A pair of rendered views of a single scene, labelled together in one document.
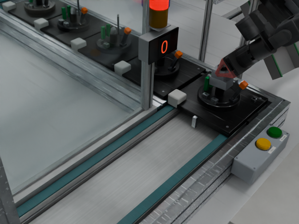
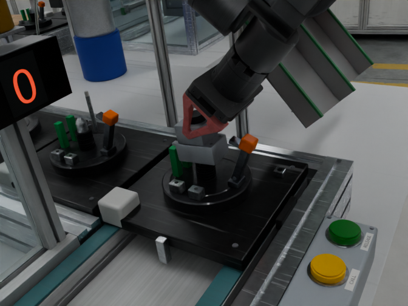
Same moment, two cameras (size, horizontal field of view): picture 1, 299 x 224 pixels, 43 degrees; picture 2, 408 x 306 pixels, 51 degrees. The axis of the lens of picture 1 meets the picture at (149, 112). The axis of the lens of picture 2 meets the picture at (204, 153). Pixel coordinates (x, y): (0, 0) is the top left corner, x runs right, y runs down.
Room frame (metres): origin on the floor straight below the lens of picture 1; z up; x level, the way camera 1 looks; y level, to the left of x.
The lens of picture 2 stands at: (0.46, -0.17, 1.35)
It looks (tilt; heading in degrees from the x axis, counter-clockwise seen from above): 30 degrees down; 354
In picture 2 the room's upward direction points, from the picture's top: 7 degrees counter-clockwise
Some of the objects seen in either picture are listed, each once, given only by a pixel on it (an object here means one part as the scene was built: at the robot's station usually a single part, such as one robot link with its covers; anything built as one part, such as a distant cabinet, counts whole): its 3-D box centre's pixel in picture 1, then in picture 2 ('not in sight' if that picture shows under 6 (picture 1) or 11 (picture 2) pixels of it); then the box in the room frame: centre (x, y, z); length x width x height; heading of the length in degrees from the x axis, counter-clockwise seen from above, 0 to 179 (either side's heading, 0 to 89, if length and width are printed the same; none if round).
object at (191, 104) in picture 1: (217, 100); (208, 191); (1.01, -0.23, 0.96); 0.24 x 0.24 x 0.02; 49
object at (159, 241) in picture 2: (194, 122); (163, 249); (0.91, -0.14, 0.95); 0.01 x 0.01 x 0.04; 49
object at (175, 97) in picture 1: (176, 98); (119, 207); (1.00, -0.09, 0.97); 0.05 x 0.05 x 0.04; 49
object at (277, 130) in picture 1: (274, 133); (344, 234); (0.86, -0.38, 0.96); 0.04 x 0.04 x 0.02
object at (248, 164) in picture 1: (260, 152); (326, 289); (0.81, -0.33, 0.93); 0.21 x 0.07 x 0.06; 139
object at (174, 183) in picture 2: (205, 95); (176, 186); (0.99, -0.18, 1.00); 0.02 x 0.01 x 0.02; 49
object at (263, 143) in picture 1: (263, 144); (327, 270); (0.81, -0.33, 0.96); 0.04 x 0.04 x 0.02
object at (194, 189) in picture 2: (214, 100); (196, 192); (0.96, -0.20, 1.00); 0.02 x 0.01 x 0.02; 49
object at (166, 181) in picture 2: (218, 96); (207, 181); (1.01, -0.23, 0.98); 0.14 x 0.14 x 0.02
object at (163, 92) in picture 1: (160, 58); (84, 136); (1.18, -0.03, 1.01); 0.24 x 0.24 x 0.13; 49
